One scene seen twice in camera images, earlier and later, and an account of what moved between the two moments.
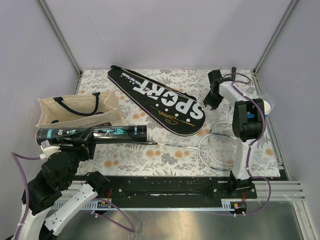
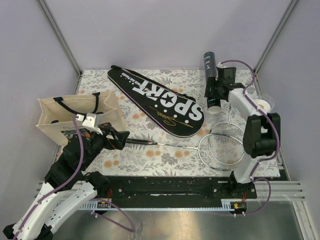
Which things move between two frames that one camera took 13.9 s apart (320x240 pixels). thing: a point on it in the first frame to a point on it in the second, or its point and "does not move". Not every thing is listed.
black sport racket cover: [183, 115] does not move
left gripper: [81, 143] to [120, 137]
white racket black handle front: [218, 151] does not move
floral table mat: [211, 152] does not move
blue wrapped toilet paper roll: [267, 110] does not move
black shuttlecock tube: [138, 133] to [213, 105]
